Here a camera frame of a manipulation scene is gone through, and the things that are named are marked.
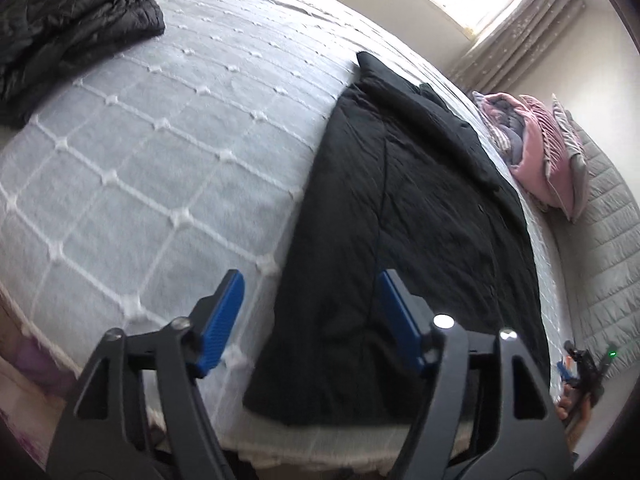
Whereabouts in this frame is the grey patterned curtain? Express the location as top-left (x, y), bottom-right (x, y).
top-left (452, 0), bottom-right (586, 93)

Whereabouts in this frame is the white grid bedspread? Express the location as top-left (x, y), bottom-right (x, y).
top-left (0, 0), bottom-right (573, 466)

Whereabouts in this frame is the black coat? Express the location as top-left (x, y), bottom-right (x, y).
top-left (242, 51), bottom-right (551, 426)

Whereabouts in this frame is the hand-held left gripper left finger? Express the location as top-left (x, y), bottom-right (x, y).
top-left (47, 269), bottom-right (246, 480)

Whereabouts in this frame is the person's right hand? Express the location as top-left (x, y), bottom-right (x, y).
top-left (556, 392), bottom-right (576, 423)

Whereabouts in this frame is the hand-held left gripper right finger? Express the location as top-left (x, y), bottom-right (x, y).
top-left (376, 269), bottom-right (573, 480)

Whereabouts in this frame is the pink folded quilt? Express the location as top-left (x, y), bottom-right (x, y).
top-left (472, 91), bottom-right (526, 168)

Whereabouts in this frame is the grey quilted headboard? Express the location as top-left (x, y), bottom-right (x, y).
top-left (542, 115), bottom-right (640, 401)

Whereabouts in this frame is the pink pillow grey trim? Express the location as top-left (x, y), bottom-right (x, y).
top-left (510, 94), bottom-right (568, 211)
top-left (550, 93), bottom-right (592, 222)

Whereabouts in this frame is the black puffer jacket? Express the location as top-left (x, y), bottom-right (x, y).
top-left (0, 0), bottom-right (166, 128)

